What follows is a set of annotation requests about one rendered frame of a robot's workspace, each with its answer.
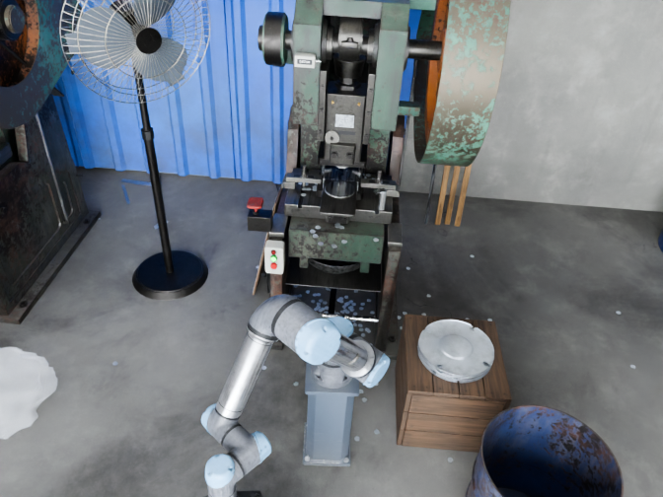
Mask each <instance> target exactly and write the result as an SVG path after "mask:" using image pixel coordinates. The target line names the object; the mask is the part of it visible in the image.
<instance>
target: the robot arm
mask: <svg viewBox="0 0 663 497"><path fill-rule="evenodd" d="M247 329H248V331H249V332H248V334H247V337H246V339H245V341H244V343H243V346H242V348H241V350H240V353H239V355H238V357H237V359H236V362H235V364H234V366H233V368H232V371H231V373H230V375H229V378H228V380H227V382H226V384H225V387H224V389H223V390H222V392H221V395H220V397H219V399H218V402H217V404H212V405H210V406H209V407H208V408H207V409H206V411H205V412H203V414H202V416H201V423H202V425H203V426H204V427H205V428H206V430H207V432H208V433H209V434H210V435H212V436H213V437H214V438H215V439H216V440H217V441H218V442H219V443H220V444H221V445H222V446H223V448H224V449H225V450H226V451H227V452H228V454H227V455H224V454H220V455H216V456H213V457H212V458H210V459H209V461H208V462H207V464H206V467H205V480H206V483H207V489H208V495H207V496H204V497H262V495H261V492H260V491H237V490H236V482H238V481H239V480H240V479H241V478H243V476H245V475H246V474H247V473H248V472H250V471H251V470H252V469H253V468H255V467H256V466H257V465H258V464H260V463H262V461H263V460H264V459H265V458H266V457H268V456H269V455H270V453H271V444H270V443H269V441H268V439H267V438H266V437H265V436H264V435H263V433H261V432H260V431H256V432H254V433H253V434H252V435H251V434H250V433H249V432H248V431H247V430H246V429H245V428H244V427H243V426H242V425H241V424H240V423H239V422H238V420H239V418H240V416H241V414H242V411H243V409H244V407H245V405H246V402H247V400H248V398H249V396H250V394H251V391H252V389H253V387H254V385H255V383H256V380H257V378H258V375H259V373H260V370H261V368H262V366H263V364H264V361H265V359H266V357H267V355H268V353H269V350H270V348H271V346H272V344H273V342H275V341H278V340H279V339H280V340H281V341H282V342H283V343H285V344H286V345H287V346H288V347H289V348H291V349H292V350H293V351H294V352H296V353H297V354H298V355H299V356H300V357H301V358H302V359H303V360H304V361H306V362H308V363H310V364H312V366H311V374H312V377H313V379H314V380H315V382H316V383H318V384H319V385H320V386H322V387H325V388H329V389H338V388H341V387H344V386H346V385H347V384H348V383H349V382H350V381H351V380H352V378H355V379H357V380H358V381H359V382H361V383H362V384H363V385H365V386H366V387H368V388H372V387H374V386H375V385H376V384H377V383H378V382H379V381H380V380H381V379H382V378H383V376H384V375H385V373H386V371H387V370H388V367H389V365H390V359H389V357H388V356H386V355H385V353H383V352H381V351H380V350H378V349H377V348H376V347H374V346H373V345H371V344H370V343H369V342H367V341H366V340H365V339H363V338H362V337H360V336H359V335H357V334H356V333H355V332H353V329H354V328H353V324H352V322H351V321H350V320H349V319H346V318H342V317H332V318H328V319H326V318H325V317H323V316H321V315H320V314H318V313H317V312H316V311H314V310H313V309H312V308H310V307H309V306H307V305H306V304H305V303H303V302H302V301H301V300H300V299H298V298H296V297H295V296H292V295H287V294H281V295H276V296H273V297H271V298H269V299H267V300H266V301H264V302H263V303H261V304H260V305H259V306H258V307H257V309H256V310H255V311H254V313H253V314H252V316H251V318H250V320H249V323H248V325H247Z"/></svg>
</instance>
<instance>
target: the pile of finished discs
mask: <svg viewBox="0 0 663 497"><path fill-rule="evenodd" d="M472 327H473V326H472V325H471V324H470V323H467V322H464V321H461V320H456V319H442V320H438V321H435V322H433V323H431V324H429V325H428V326H427V327H426V328H425V330H423V331H422V332H421V334H420V336H419V339H418V346H417V350H418V356H419V358H420V360H421V362H422V364H423V365H424V366H425V367H426V369H427V370H429V371H430V372H431V373H432V374H434V375H435V376H437V377H439V378H441V379H443V380H446V381H449V382H454V383H457V381H460V383H471V382H474V381H477V380H479V379H481V378H483V377H484V376H485V375H486V374H487V373H488V372H489V370H490V368H491V365H492V363H493V360H494V348H493V345H492V343H491V341H490V339H489V338H488V337H487V335H486V334H485V333H484V332H483V331H481V330H480V329H479V328H472Z"/></svg>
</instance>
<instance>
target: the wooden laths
mask: <svg viewBox="0 0 663 497"><path fill-rule="evenodd" d="M471 167H472V165H469V166H468V167H465V171H464V177H463V182H462V187H461V193H460V198H459V203H458V209H457V214H456V219H455V226H456V227H460V224H461V219H462V214H463V208H464V203H465V198H466V193H467V188H468V183H469V178H470V172H471ZM436 168H437V165H433V171H432V177H431V184H430V189H429V195H428V202H427V208H426V214H425V221H424V224H427V223H428V217H429V210H430V204H431V198H432V192H433V186H434V180H435V174H436ZM449 172H450V166H446V165H445V166H444V172H443V177H442V183H441V188H440V194H439V200H438V206H437V212H436V218H435V225H440V223H441V217H442V211H443V205H444V200H445V194H446V188H447V183H448V177H449ZM459 172H460V167H459V166H455V167H454V171H453V177H452V183H451V188H450V194H449V200H448V205H447V211H446V216H445V222H444V224H446V225H450V221H451V216H452V210H453V205H454V199H455V194H456V188H457V183H458V177H459Z"/></svg>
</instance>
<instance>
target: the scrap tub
mask: <svg viewBox="0 0 663 497"><path fill-rule="evenodd" d="M623 496H624V480H623V475H622V471H621V468H620V466H619V463H618V461H617V459H616V457H615V456H614V454H613V452H612V451H611V449H610V448H609V447H608V445H607V444H606V443H605V442H604V440H603V439H602V438H601V437H600V436H599V435H598V434H597V433H596V432H595V431H593V430H592V429H591V428H590V427H589V426H587V425H586V424H584V423H583V422H582V421H580V420H578V419H577V418H575V417H573V416H571V415H569V414H567V413H565V412H563V411H560V410H557V409H554V408H550V407H546V406H541V405H519V406H514V407H511V408H508V409H506V410H503V411H502V412H500V413H498V414H497V415H496V416H494V417H493V418H492V419H491V420H490V422H489V423H488V424H487V426H486V428H485V430H484V432H483V435H482V439H481V446H480V449H479V454H478V455H477V457H476V460H475V462H474V466H473V472H472V480H471V482H470V483H469V486H468V488H467V492H466V497H623Z"/></svg>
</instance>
